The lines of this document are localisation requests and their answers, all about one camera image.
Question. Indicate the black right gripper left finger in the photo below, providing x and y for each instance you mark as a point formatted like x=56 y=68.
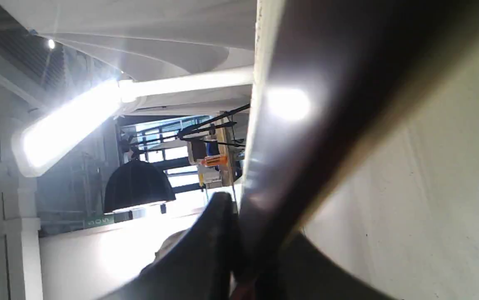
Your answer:
x=197 y=267

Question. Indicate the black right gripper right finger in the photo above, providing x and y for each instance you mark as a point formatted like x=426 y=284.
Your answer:
x=302 y=272

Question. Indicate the cream paper folding fan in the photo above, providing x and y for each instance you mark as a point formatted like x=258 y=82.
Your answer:
x=364 y=137

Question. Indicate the black dome pendant lamp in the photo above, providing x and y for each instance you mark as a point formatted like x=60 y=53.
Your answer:
x=136 y=184

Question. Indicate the white desk lamp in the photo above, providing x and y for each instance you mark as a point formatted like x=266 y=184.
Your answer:
x=38 y=146

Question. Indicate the orange tool on stand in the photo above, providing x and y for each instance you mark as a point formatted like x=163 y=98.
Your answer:
x=214 y=160

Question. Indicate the white ceiling fabric canopy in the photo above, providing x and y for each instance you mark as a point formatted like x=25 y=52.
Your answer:
x=147 y=39

